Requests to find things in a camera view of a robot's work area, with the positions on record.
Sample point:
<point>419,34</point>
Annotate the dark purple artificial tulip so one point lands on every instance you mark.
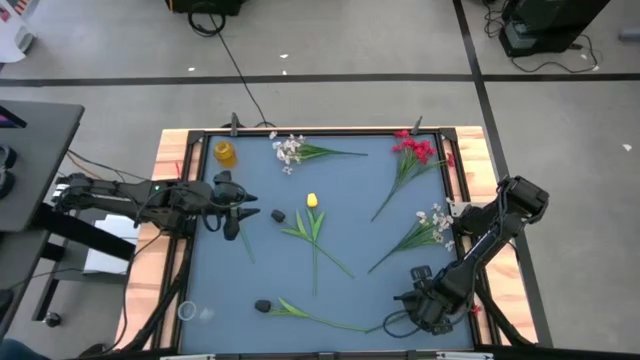
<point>278,216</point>
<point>262,305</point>

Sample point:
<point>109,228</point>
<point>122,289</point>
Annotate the grey object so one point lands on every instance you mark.
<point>631,34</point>

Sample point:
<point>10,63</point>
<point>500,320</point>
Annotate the black rounded device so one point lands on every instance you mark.
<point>7,172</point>

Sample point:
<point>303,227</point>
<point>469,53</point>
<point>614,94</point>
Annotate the white artificial flower bunch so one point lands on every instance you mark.
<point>425,232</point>
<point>290,149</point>

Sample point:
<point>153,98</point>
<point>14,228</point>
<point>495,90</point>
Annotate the clear glass vase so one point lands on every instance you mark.
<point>187,310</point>

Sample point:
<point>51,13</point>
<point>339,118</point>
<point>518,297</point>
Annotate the dark screen device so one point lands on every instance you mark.
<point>10,117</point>

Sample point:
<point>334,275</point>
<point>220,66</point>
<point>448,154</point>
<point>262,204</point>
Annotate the black equipment case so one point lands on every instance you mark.
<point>200,5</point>

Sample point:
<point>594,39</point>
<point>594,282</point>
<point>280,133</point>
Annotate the yellow glass vase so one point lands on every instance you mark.
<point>225,154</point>

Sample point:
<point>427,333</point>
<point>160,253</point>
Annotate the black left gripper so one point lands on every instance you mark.
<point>225,195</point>

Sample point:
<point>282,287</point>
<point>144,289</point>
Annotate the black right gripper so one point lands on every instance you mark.
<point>430,305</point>

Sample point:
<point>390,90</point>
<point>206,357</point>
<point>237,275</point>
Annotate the black desk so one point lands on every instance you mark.
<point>40,160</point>

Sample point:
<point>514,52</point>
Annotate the black aluminium rig frame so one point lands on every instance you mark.
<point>350,131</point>

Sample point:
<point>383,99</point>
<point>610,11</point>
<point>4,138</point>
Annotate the black frame clamp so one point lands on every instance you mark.
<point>416,125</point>
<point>233,125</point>

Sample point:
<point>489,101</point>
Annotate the white box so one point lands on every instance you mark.
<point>112,250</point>

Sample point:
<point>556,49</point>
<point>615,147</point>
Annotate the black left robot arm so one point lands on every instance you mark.
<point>125,197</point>

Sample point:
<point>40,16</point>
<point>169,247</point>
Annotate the black equipment cart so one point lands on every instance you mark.
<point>540,25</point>

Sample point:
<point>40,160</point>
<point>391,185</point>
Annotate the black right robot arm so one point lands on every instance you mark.
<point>480,250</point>

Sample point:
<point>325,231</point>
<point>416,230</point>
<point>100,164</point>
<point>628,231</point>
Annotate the black caster wheel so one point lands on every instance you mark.
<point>52,319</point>

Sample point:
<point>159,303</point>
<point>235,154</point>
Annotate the blue table mat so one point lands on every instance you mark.
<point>225,280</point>

